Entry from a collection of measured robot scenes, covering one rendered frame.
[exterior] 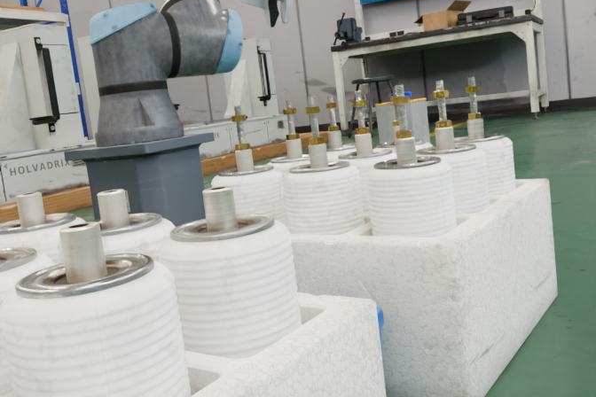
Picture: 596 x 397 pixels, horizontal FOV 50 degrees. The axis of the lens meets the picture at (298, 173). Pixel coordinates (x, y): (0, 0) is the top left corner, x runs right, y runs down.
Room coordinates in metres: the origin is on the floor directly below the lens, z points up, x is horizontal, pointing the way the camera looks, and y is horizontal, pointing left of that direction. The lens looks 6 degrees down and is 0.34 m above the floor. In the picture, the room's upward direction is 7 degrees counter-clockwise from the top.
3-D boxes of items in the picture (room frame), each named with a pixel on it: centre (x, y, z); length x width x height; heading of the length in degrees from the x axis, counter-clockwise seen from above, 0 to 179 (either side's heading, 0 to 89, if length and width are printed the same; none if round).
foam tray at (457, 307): (0.87, -0.10, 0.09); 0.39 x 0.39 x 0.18; 55
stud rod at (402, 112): (0.71, -0.12, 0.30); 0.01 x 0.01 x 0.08
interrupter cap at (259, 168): (0.85, 0.07, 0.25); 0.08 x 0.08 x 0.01
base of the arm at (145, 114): (1.11, 0.27, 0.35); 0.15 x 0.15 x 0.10
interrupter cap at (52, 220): (0.59, 0.25, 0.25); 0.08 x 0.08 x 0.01
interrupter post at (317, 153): (0.78, -0.03, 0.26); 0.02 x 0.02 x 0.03
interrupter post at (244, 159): (0.85, 0.07, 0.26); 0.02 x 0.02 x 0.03
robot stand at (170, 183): (1.11, 0.27, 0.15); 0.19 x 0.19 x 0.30; 62
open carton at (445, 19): (5.36, -1.36, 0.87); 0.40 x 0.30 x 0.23; 48
